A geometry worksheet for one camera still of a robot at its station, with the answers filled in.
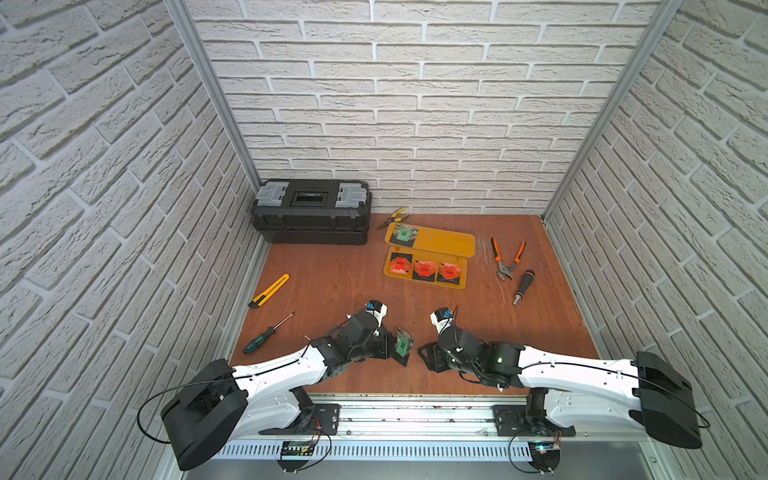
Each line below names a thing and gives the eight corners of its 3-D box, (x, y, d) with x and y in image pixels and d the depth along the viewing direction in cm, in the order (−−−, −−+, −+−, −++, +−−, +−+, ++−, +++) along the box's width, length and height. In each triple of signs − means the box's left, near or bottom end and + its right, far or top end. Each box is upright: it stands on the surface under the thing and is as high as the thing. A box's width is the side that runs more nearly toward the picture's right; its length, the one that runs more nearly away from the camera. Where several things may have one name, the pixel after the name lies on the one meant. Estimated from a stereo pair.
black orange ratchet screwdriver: (511, 303, 97) (513, 300, 95) (525, 270, 105) (527, 267, 103) (520, 308, 96) (523, 305, 94) (534, 275, 104) (536, 271, 102)
